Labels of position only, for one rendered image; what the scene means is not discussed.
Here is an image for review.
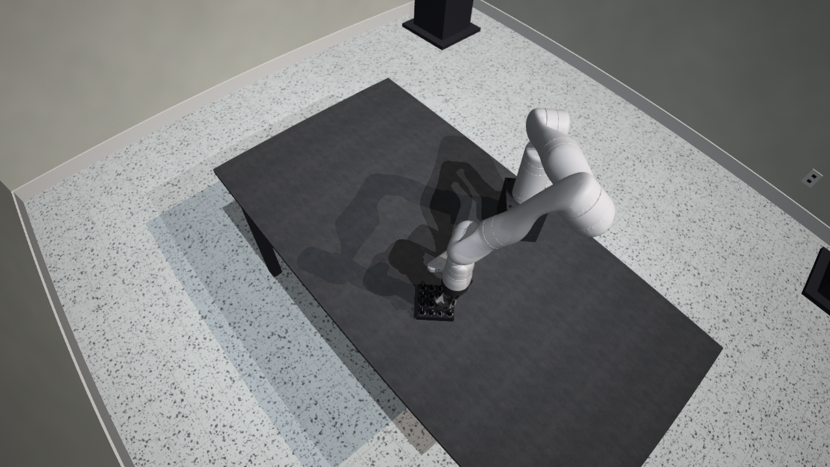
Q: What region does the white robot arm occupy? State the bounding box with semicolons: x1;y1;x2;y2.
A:
427;108;615;291

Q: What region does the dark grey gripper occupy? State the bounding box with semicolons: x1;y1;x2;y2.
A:
434;280;469;309

